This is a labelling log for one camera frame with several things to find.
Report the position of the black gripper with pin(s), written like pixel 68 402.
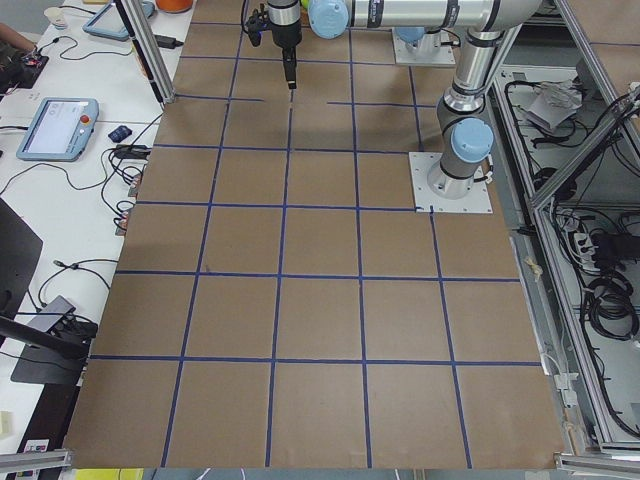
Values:
pixel 286 36

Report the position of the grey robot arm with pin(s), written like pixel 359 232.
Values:
pixel 413 35
pixel 491 26

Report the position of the black power adapter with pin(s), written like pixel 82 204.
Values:
pixel 167 42

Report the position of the orange cylindrical container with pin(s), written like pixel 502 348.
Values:
pixel 174 6

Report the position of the dark blue checkered pouch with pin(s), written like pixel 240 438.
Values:
pixel 119 134

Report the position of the blue teach pendant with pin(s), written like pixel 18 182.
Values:
pixel 108 22
pixel 60 130

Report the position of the white power strip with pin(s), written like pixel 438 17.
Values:
pixel 582 249

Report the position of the grey box device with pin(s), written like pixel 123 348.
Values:
pixel 51 314

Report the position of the black monitor stand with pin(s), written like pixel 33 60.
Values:
pixel 56 344

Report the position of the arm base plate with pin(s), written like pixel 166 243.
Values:
pixel 435 192
pixel 427 53

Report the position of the aluminium frame post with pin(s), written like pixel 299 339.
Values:
pixel 147 50

